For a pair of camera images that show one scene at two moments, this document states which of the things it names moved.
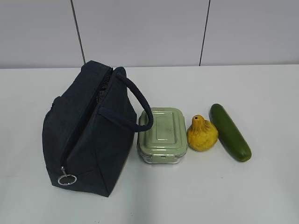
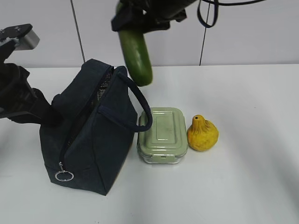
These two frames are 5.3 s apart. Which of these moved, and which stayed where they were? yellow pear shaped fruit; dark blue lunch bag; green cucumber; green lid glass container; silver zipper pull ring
Moved: silver zipper pull ring; green cucumber
Stayed: dark blue lunch bag; green lid glass container; yellow pear shaped fruit
